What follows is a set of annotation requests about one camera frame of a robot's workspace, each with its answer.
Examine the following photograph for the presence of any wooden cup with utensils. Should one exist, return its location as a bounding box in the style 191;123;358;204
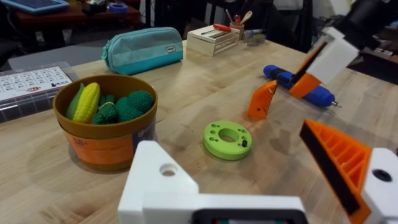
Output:
225;8;254;41

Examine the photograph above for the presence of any teal zip pouch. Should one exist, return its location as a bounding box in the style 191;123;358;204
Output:
101;27;184;76

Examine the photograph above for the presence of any red handled screwdriver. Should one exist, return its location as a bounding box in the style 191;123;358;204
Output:
200;24;233;35

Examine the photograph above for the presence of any blue tape roll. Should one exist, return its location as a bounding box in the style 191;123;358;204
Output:
108;2;129;14

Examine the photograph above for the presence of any white orange left gripper right finger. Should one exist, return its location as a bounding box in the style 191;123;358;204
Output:
299;119;398;224

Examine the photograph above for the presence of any dark wooden side table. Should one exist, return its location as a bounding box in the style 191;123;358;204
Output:
14;2;141;32

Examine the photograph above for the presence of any bare white left gripper left finger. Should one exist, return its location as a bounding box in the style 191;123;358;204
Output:
117;139;200;224

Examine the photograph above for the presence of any orange ribbed wedge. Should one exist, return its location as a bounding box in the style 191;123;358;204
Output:
247;80;279;120

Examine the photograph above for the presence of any blue tablet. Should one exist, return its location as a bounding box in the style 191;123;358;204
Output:
0;0;70;15

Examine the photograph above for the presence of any blue electric screwdriver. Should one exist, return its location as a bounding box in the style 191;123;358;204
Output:
263;64;342;109

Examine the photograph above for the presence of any green disc with holes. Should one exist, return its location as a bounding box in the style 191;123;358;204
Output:
203;120;253;161

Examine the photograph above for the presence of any brown orange tub with toys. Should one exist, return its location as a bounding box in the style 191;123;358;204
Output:
52;73;159;172

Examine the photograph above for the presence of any grey marker pen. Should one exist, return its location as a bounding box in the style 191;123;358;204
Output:
243;29;266;40

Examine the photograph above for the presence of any clear plastic organizer box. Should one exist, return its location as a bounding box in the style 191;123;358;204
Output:
0;61;79;124

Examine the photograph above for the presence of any pale wooden crate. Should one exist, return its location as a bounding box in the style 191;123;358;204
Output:
186;24;241;57

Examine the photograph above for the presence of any finger of the white orange right gripper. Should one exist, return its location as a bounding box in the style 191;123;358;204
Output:
288;39;360;100
291;26;345;85

